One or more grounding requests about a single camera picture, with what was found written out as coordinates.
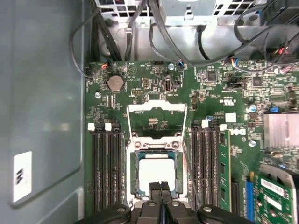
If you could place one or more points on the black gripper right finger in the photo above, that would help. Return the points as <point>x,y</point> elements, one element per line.
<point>168,210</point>

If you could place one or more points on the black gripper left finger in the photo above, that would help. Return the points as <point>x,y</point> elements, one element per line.
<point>154,210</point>

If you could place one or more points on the silver CPU chip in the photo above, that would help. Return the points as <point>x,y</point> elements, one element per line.
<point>154,170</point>

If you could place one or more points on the metal socket cover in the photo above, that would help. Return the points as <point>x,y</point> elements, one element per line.
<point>137,106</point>

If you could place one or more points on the CPU socket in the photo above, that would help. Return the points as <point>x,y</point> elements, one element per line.
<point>133,172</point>

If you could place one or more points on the black expansion slot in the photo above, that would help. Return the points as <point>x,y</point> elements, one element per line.
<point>235,198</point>

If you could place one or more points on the green RAM stick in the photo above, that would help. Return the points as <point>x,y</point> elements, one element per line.
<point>224,163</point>

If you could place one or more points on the blue expansion slot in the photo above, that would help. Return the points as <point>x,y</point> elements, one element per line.
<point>252,198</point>

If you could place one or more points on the green motherboard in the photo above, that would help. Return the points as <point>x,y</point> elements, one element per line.
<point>240,158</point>

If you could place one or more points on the white case sticker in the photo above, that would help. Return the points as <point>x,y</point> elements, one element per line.
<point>23,193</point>

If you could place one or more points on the silver coin cell battery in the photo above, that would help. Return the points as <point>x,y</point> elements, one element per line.
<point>115,83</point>

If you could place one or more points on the chipset heatsink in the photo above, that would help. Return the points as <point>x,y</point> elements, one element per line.
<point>280,130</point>

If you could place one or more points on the black PC case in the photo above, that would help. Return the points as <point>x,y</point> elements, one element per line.
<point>46,93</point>

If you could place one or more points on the silver metal drive cage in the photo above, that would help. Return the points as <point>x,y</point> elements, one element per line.
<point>177,14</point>

